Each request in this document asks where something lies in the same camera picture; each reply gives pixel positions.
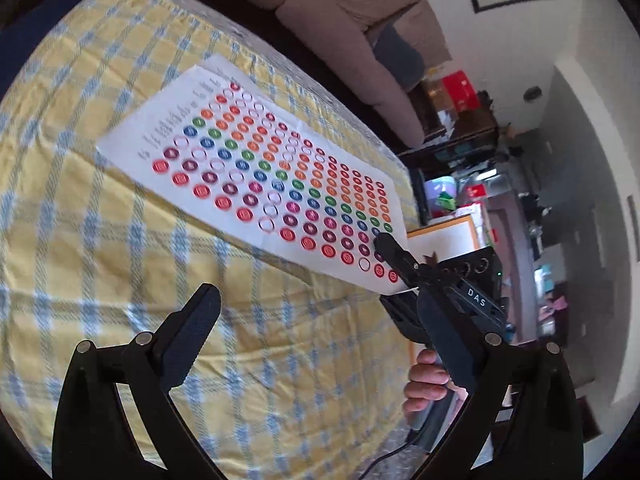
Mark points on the pinkish brown sofa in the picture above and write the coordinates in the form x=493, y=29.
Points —
x=340, y=10

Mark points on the dark blue stool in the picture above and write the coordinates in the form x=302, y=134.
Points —
x=27, y=30

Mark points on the yellow checked tablecloth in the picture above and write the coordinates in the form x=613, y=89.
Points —
x=125, y=270

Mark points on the red box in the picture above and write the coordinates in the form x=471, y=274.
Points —
x=460, y=90

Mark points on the dark wooden cabinet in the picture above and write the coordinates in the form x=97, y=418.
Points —
x=450, y=137

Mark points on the blue cushion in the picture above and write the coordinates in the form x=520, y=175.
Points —
x=400, y=57

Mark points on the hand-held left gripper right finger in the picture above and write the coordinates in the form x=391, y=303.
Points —
x=445, y=335

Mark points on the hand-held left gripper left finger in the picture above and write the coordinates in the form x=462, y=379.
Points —
x=195, y=330

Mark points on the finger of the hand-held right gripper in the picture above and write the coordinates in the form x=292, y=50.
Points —
x=402, y=317
x=400, y=255

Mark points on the person's right hand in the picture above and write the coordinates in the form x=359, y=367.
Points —
x=425, y=380

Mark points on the round wall fixture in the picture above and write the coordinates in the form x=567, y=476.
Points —
x=532, y=94

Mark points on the orange framed white board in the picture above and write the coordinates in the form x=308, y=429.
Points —
x=445, y=240

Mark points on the colourful round sticker sheet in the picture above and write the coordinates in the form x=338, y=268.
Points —
x=250, y=170

